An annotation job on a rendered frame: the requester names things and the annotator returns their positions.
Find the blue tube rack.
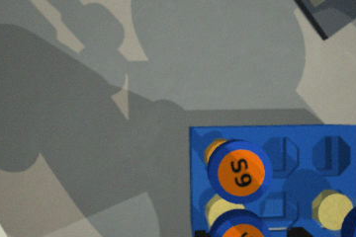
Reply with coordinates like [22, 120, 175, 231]
[189, 124, 356, 237]

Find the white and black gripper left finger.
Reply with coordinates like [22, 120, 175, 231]
[195, 230, 211, 237]

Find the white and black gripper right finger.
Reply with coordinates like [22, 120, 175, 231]
[287, 227, 313, 237]

